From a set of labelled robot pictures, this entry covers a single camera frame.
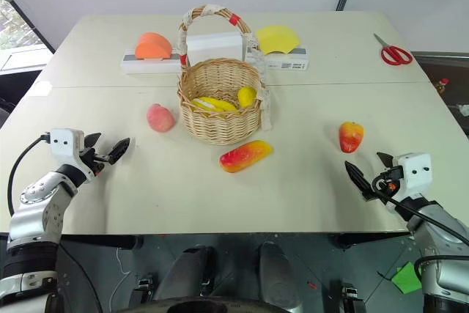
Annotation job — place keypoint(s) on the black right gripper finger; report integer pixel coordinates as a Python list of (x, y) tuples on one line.
[(385, 160), (361, 181)]

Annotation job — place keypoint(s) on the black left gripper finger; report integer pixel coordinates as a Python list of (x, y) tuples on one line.
[(93, 139), (119, 150)]

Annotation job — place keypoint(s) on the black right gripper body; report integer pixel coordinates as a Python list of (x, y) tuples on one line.
[(386, 186)]

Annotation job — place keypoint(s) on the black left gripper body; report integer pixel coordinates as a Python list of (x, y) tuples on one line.
[(93, 161)]

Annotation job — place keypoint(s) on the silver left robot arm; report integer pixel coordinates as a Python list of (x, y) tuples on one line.
[(33, 210)]

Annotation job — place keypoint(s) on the dark round robot base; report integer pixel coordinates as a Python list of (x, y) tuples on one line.
[(205, 306)]

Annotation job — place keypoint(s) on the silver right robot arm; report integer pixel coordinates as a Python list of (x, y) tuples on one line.
[(439, 239)]

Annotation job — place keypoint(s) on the red yellow apple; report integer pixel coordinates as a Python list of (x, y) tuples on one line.
[(351, 137)]

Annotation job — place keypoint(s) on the pink peach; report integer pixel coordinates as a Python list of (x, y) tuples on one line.
[(160, 118)]

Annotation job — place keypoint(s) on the small white tape patch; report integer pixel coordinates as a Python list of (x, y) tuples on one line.
[(43, 87)]

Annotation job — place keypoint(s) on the long white flat box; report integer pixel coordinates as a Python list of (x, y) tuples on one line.
[(150, 66)]

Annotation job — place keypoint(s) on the green paper sheet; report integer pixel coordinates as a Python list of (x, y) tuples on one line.
[(407, 278)]

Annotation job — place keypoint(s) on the small red white object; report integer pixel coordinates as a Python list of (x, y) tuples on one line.
[(443, 85)]

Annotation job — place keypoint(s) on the yellow banana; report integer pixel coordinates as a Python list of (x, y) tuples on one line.
[(216, 105)]

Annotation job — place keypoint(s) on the long red yellow mango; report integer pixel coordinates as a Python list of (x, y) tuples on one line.
[(245, 156)]

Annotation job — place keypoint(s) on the yellow lemon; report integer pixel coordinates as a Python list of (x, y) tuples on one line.
[(246, 96)]

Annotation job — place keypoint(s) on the white rectangular box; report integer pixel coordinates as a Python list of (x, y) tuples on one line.
[(214, 46)]

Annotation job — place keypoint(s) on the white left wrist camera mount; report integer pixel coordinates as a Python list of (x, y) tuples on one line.
[(64, 142)]

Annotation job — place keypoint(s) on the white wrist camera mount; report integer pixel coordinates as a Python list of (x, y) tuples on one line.
[(64, 142), (414, 172)]

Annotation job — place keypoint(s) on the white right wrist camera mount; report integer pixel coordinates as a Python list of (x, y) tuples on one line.
[(414, 172)]

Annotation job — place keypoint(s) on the window with dark frame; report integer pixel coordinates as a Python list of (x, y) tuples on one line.
[(18, 34)]

